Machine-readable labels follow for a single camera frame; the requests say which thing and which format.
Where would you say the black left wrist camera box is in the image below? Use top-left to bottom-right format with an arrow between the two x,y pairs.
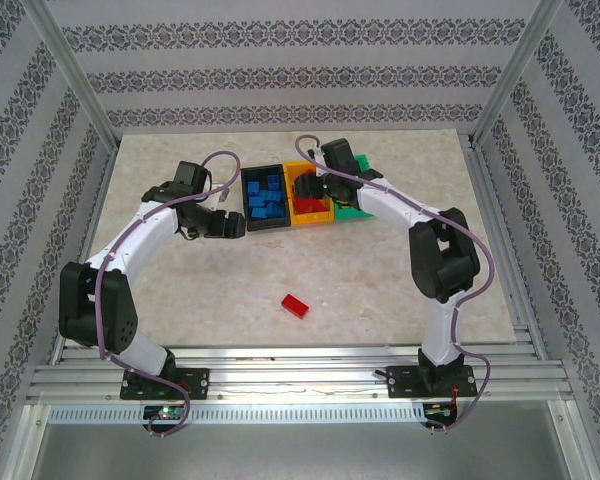
173,160 -> 210,194

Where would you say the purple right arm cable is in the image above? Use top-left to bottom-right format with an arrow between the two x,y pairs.
294,133 -> 495,434

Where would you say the yellow plastic bin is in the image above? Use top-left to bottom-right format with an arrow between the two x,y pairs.
283,160 -> 335,227

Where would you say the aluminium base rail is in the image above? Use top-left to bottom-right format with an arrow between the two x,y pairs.
29,343 -> 574,402

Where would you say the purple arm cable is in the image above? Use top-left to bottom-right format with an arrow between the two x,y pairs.
93,149 -> 242,440
294,133 -> 495,434

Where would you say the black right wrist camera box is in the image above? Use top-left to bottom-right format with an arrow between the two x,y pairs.
320,139 -> 362,175

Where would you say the aluminium frame post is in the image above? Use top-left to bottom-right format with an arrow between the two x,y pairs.
471,0 -> 564,147
22,0 -> 120,147

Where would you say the grey metal panel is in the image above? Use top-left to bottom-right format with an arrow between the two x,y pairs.
9,402 -> 599,480

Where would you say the slotted metal cable duct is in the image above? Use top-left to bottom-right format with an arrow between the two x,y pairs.
47,403 -> 427,425

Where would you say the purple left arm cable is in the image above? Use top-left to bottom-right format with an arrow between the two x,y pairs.
93,149 -> 242,440

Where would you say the black plastic bin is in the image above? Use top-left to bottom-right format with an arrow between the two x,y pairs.
239,163 -> 290,233

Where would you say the aluminium side rail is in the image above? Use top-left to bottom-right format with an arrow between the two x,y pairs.
465,138 -> 549,361

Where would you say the green plastic bin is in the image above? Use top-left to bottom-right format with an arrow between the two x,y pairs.
329,153 -> 381,222

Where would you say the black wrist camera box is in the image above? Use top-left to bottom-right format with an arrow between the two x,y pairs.
173,160 -> 210,194
320,139 -> 362,175

